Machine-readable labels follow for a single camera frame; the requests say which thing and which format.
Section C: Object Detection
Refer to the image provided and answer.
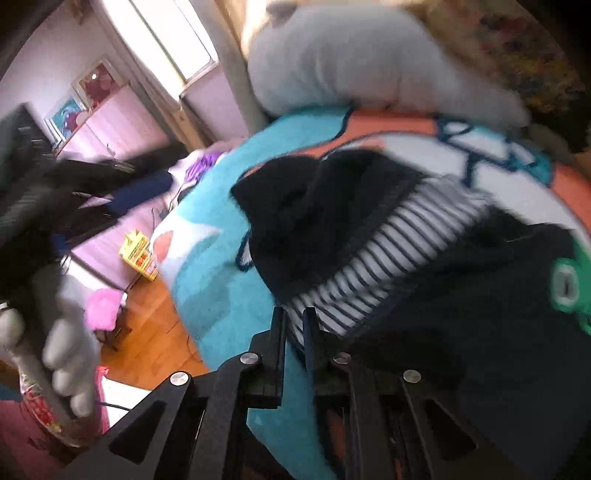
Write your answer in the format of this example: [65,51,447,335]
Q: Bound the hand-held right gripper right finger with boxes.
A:
[302,308,542,480]

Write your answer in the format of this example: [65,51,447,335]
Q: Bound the pink stool cushion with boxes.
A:
[85,288,128,333]

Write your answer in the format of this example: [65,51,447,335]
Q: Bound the teal orange printed blanket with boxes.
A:
[154,105,591,480]

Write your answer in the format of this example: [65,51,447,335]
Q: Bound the beige curtain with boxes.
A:
[215,0,269,136]

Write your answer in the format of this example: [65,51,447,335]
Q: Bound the red patterned container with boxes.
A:
[17,364,110,449]

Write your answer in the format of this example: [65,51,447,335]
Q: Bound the person's left hand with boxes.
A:
[0,270,101,417]

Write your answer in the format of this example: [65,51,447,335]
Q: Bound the grey pillow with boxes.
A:
[246,1,532,131]

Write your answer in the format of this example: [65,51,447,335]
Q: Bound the yellow toy box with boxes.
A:
[118,229,160,282]

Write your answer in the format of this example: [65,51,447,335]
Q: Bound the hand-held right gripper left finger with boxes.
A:
[54,306,286,480]

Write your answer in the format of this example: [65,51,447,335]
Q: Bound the dark blue cloth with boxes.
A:
[110,172,175,219]

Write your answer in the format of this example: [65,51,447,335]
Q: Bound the teal wall picture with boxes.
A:
[44,91,89,145]

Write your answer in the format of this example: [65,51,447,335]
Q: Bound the floral patterned cloth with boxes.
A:
[427,0,588,118]

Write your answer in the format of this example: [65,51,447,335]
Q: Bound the red wall picture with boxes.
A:
[71,57,129,112]

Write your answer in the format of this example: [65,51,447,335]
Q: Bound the purple cloth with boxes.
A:
[184,151,223,182]

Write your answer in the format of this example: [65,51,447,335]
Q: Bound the black pants with striped lining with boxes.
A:
[230,150,591,391]

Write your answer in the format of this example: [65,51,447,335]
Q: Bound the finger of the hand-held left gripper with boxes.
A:
[58,158,136,178]

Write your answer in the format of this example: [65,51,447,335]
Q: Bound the window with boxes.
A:
[129,0,219,85]

